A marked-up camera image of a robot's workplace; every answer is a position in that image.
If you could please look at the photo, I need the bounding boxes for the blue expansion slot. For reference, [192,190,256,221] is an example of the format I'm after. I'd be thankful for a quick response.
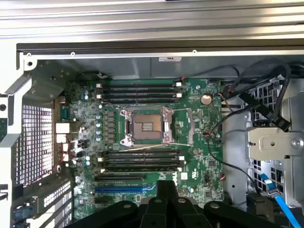
[94,186,156,194]

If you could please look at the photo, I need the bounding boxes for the long black expansion slot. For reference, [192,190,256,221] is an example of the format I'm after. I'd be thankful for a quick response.
[94,174,145,183]

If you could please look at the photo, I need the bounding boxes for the black RAM slot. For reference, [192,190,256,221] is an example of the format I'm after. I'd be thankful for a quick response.
[96,93,183,98]
[97,154,186,162]
[101,161,185,167]
[96,82,183,88]
[99,87,182,93]
[99,97,182,104]
[102,149,185,155]

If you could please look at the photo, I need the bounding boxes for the thin socket locking lever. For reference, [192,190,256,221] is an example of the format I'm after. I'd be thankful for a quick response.
[101,101,124,114]
[123,143,193,152]

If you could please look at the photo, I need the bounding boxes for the green motherboard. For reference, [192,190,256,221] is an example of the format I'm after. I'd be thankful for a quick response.
[64,79,225,228]

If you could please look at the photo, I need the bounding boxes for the CPU socket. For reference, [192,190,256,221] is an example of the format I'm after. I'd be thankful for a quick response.
[120,106,177,146]

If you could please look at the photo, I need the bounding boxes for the metal socket cover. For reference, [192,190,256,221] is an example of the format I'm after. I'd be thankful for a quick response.
[162,106,177,144]

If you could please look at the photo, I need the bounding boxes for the blue card retention latch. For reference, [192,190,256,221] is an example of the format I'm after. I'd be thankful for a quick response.
[13,204,35,219]

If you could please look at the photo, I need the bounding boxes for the grey metal PC case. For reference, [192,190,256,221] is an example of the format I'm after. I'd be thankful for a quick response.
[0,42,304,228]

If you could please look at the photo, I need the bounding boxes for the thin black cable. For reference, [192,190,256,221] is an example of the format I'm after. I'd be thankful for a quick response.
[208,123,259,193]

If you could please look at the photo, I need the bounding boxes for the blue SATA wire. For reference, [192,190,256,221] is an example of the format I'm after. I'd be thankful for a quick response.
[258,173,302,228]

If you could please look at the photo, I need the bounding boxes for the silver disk bay bracket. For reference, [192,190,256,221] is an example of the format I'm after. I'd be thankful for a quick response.
[248,127,304,159]

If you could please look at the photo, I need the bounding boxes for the black flat power cable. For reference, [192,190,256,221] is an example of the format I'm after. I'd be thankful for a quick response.
[237,91,292,132]

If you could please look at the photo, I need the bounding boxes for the white wall label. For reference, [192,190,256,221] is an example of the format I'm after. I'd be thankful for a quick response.
[158,56,182,62]

